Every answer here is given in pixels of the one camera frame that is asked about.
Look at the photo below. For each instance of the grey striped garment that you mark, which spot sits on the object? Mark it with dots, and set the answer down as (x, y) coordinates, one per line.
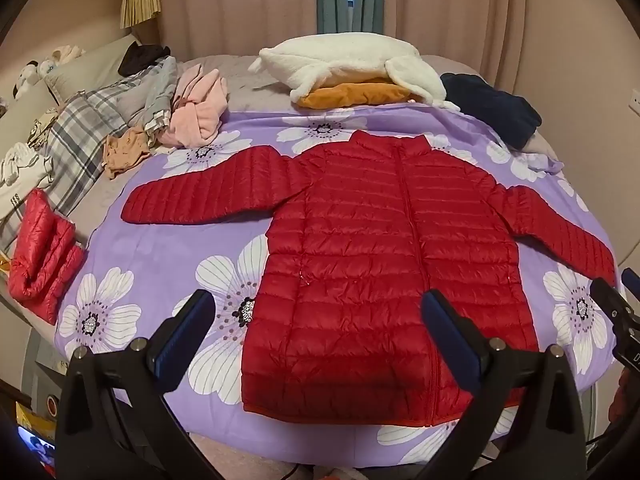
(149, 104)

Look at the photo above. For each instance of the orange folded garment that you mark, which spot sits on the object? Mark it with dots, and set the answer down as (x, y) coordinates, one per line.
(349, 94)

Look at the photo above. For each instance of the white fleece garment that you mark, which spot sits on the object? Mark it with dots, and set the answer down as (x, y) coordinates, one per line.
(308, 63)

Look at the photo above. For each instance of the purple floral bed sheet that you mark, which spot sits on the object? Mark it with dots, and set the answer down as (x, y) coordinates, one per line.
(137, 275)

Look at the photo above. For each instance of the tan small garment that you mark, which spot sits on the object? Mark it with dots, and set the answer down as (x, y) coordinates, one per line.
(122, 153)

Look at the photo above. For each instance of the navy blue fleece garment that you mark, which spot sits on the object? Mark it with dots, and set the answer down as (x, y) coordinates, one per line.
(511, 117)

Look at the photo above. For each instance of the panda plush toy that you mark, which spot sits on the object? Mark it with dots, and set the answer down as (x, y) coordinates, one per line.
(30, 75)

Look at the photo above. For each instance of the plaid grey pillow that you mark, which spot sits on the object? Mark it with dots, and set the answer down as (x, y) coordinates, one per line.
(75, 140)

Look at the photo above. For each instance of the pink folded garment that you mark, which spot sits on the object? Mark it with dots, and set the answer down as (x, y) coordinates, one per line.
(200, 100)

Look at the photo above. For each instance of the black garment on pillow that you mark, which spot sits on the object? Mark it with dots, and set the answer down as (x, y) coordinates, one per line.
(138, 57)

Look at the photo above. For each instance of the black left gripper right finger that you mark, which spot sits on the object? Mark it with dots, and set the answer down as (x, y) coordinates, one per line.
(547, 437)

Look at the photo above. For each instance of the folded red puffer jacket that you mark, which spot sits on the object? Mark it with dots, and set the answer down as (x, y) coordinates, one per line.
(46, 258)

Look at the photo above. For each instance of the red puffer jacket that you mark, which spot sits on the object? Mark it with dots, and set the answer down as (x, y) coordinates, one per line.
(318, 321)
(46, 258)

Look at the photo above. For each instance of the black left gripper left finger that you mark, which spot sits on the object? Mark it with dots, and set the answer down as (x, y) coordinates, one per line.
(114, 421)

